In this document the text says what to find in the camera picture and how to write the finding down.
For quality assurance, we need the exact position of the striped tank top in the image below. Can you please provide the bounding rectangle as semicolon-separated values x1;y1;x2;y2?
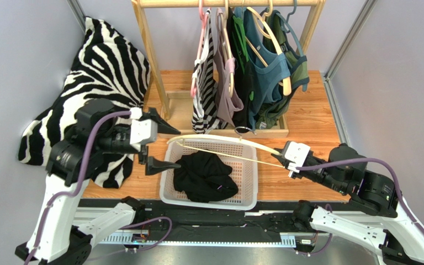
191;9;228;134

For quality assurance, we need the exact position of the cream hanger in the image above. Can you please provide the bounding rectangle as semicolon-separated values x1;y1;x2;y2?
167;134;284;168

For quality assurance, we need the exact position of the black tank top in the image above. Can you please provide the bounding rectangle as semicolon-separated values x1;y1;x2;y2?
173;151;239;203

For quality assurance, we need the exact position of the pink hanger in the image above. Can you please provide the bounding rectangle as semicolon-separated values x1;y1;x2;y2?
190;0;209;98

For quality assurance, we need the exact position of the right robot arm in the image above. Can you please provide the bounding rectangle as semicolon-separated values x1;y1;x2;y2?
272;141;424;264

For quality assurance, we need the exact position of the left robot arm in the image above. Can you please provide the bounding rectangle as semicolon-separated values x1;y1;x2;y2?
15;99;179;264

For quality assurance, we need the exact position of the mauve tank top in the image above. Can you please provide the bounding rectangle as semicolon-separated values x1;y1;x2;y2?
214;8;243;126

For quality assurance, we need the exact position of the blue tank top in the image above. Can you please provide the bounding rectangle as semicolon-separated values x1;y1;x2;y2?
235;7;292;129

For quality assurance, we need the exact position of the teal hanger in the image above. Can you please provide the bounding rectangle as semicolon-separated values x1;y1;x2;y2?
276;0;306;60

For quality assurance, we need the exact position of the wooden clothes rack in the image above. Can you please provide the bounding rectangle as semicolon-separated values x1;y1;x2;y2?
131;0;327;139

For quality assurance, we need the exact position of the white plastic basket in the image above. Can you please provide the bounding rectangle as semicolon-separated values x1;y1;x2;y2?
159;144;258;211

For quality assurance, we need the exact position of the zebra print blanket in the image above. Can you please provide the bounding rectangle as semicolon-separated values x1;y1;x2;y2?
17;16;152;189

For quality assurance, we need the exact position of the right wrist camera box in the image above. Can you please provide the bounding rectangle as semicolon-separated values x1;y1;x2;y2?
282;141;310;176

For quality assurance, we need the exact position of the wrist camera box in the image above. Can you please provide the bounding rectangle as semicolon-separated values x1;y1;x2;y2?
282;141;310;176
130;107;157;151

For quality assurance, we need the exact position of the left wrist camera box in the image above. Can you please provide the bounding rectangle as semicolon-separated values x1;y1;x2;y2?
130;107;157;151

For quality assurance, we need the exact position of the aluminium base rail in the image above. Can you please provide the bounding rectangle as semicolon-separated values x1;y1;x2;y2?
43;200;398;265

